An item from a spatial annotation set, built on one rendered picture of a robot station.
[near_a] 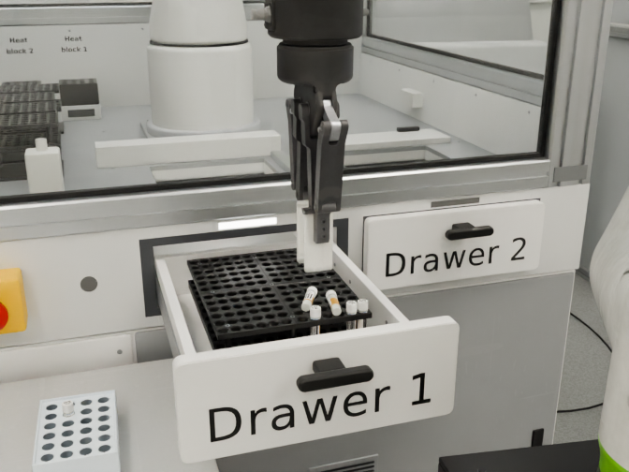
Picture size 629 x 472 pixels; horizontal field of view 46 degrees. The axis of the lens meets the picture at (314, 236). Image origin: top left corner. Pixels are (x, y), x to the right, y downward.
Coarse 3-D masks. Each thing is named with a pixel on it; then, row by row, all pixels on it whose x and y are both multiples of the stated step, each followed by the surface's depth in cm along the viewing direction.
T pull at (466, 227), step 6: (456, 228) 108; (462, 228) 108; (468, 228) 107; (474, 228) 107; (480, 228) 107; (486, 228) 107; (492, 228) 108; (450, 234) 106; (456, 234) 106; (462, 234) 106; (468, 234) 107; (474, 234) 107; (480, 234) 107; (486, 234) 108; (450, 240) 106
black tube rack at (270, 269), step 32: (224, 256) 100; (256, 256) 100; (288, 256) 100; (192, 288) 97; (224, 288) 90; (256, 288) 90; (288, 288) 90; (320, 288) 91; (224, 320) 82; (256, 320) 82
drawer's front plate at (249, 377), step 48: (336, 336) 73; (384, 336) 74; (432, 336) 76; (192, 384) 69; (240, 384) 70; (288, 384) 72; (384, 384) 76; (432, 384) 78; (192, 432) 71; (240, 432) 72; (288, 432) 74; (336, 432) 76
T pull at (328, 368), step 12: (324, 360) 72; (336, 360) 72; (324, 372) 70; (336, 372) 70; (348, 372) 70; (360, 372) 70; (372, 372) 70; (300, 384) 68; (312, 384) 69; (324, 384) 69; (336, 384) 69; (348, 384) 70
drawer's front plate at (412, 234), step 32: (384, 224) 106; (416, 224) 108; (448, 224) 109; (480, 224) 111; (512, 224) 113; (384, 256) 108; (416, 256) 110; (448, 256) 111; (512, 256) 115; (384, 288) 110
